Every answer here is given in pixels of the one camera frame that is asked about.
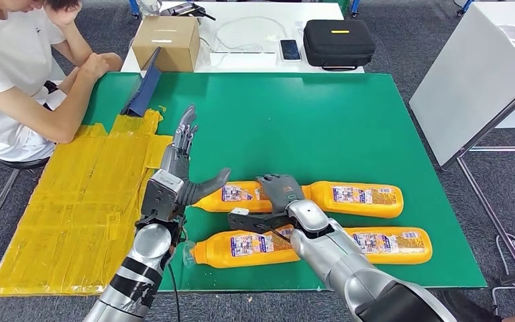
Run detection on person's right hand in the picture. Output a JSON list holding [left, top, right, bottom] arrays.
[[77, 53, 109, 82]]

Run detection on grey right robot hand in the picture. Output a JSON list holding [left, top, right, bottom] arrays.
[[255, 173, 306, 215]]

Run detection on person's left hand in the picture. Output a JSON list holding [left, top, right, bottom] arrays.
[[55, 0, 83, 27]]

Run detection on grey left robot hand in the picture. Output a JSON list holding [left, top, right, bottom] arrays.
[[160, 104, 232, 207]]

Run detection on orange detergent bottle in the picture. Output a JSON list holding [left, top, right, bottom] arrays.
[[300, 180, 404, 219], [345, 227, 433, 266], [192, 180, 274, 214], [182, 227, 300, 270]]

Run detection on dark blue folder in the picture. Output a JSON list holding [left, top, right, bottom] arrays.
[[121, 46, 163, 118]]

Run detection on green table mat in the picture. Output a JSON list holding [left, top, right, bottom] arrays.
[[82, 72, 488, 293]]

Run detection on brown cardboard box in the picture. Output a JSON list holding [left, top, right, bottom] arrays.
[[132, 15, 201, 73]]

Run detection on person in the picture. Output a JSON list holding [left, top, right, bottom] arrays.
[[0, 0, 124, 163]]

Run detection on black handheld device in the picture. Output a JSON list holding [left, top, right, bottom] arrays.
[[162, 1, 217, 21]]

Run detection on black stool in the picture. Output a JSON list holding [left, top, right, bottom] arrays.
[[0, 155, 50, 259]]

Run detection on yellow taped sheet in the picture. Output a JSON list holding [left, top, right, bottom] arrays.
[[0, 109, 174, 298]]

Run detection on smartphone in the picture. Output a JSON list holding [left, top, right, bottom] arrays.
[[280, 39, 303, 62]]

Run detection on black carry case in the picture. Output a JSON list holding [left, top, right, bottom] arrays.
[[302, 19, 378, 72]]

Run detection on green plastic crate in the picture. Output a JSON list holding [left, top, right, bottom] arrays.
[[321, 0, 351, 16]]

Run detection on white side table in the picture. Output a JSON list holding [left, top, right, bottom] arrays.
[[408, 0, 515, 288]]

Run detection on black shoe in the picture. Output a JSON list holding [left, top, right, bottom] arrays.
[[439, 290, 503, 322]]

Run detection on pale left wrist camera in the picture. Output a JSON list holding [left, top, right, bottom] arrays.
[[141, 168, 185, 222]]

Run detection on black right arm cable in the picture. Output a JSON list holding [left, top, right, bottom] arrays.
[[257, 223, 293, 244]]

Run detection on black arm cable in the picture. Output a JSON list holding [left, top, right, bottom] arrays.
[[257, 223, 293, 244], [168, 264, 181, 322]]

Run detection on black right camera bracket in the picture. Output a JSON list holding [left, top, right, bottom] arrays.
[[227, 212, 295, 235]]

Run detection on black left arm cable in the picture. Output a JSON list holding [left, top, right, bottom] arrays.
[[168, 264, 181, 322]]

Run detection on white cable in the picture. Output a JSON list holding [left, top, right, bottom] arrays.
[[199, 15, 290, 55]]

